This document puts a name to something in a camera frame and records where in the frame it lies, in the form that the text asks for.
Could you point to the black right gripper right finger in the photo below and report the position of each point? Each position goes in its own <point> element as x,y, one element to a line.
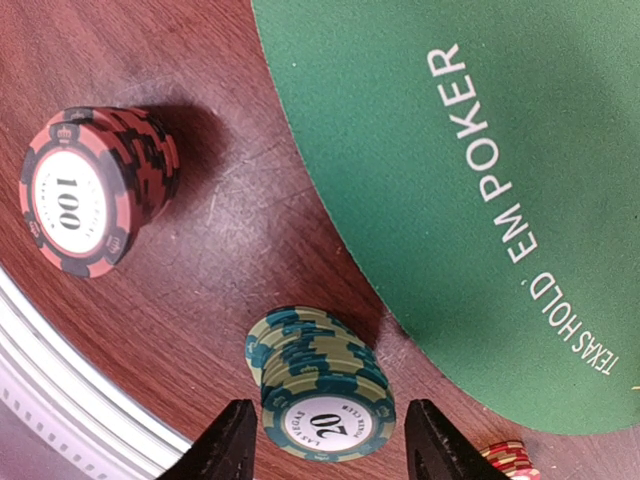
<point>437,450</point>

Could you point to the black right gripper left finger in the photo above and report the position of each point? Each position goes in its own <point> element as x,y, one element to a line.
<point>225,450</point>

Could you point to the orange chip stack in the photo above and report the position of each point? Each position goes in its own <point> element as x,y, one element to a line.
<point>512,459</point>

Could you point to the green chip stack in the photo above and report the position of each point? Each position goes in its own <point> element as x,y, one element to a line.
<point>324,395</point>

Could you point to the red black chip stack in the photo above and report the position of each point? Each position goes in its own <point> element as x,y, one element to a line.
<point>91,179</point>

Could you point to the round green poker mat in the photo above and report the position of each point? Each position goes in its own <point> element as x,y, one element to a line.
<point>480,160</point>

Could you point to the metal front rail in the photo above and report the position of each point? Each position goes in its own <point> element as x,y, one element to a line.
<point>62,398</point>

